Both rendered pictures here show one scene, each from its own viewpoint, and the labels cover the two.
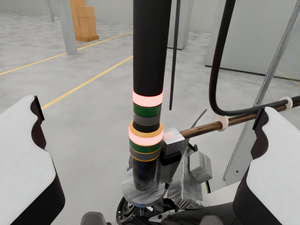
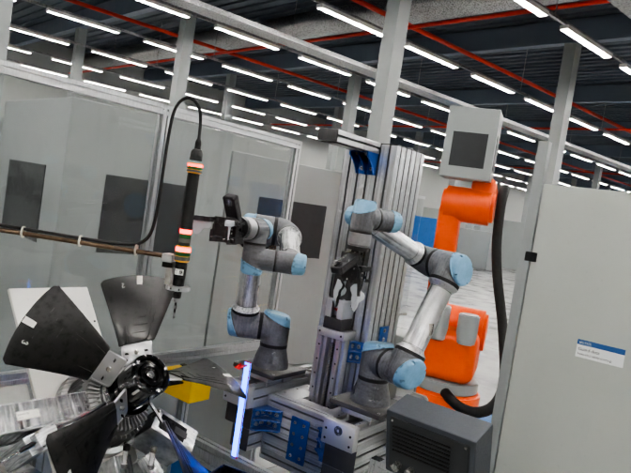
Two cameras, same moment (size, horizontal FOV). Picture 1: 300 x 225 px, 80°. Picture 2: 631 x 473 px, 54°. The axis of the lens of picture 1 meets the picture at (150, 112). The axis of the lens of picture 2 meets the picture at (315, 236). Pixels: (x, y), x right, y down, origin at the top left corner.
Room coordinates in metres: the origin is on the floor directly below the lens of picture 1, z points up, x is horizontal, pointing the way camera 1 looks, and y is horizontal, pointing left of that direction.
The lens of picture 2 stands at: (1.56, 1.18, 1.75)
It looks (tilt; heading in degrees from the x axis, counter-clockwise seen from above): 3 degrees down; 209
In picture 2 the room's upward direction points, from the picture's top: 9 degrees clockwise
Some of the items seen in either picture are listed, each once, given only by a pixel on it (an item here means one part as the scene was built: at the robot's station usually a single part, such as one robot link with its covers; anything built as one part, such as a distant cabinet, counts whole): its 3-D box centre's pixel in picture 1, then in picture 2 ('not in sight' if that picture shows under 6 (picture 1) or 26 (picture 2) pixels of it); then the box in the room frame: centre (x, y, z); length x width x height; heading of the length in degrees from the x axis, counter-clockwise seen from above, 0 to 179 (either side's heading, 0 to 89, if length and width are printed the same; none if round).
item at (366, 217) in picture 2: not in sight; (363, 216); (-0.30, 0.33, 1.73); 0.09 x 0.08 x 0.11; 156
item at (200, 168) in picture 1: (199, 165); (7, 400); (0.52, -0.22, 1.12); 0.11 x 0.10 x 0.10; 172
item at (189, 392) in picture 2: not in sight; (186, 385); (-0.22, -0.24, 1.02); 0.16 x 0.10 x 0.11; 82
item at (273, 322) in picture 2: not in sight; (274, 327); (-0.67, -0.17, 1.20); 0.13 x 0.12 x 0.14; 123
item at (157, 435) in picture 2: not in sight; (162, 437); (0.13, -0.02, 0.98); 0.20 x 0.16 x 0.20; 82
